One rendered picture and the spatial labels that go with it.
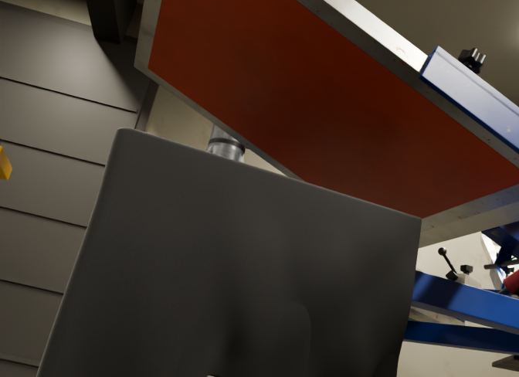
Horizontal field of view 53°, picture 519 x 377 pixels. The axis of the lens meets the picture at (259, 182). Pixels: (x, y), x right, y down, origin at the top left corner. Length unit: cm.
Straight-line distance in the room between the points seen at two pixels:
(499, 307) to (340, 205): 49
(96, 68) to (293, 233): 349
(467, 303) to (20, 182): 322
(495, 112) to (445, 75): 10
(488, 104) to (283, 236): 39
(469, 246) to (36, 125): 330
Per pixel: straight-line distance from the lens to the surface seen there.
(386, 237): 82
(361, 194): 124
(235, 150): 157
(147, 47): 126
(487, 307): 116
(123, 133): 75
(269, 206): 75
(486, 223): 122
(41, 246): 373
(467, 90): 89
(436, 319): 187
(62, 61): 421
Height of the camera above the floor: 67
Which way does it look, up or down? 20 degrees up
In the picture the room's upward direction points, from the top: 12 degrees clockwise
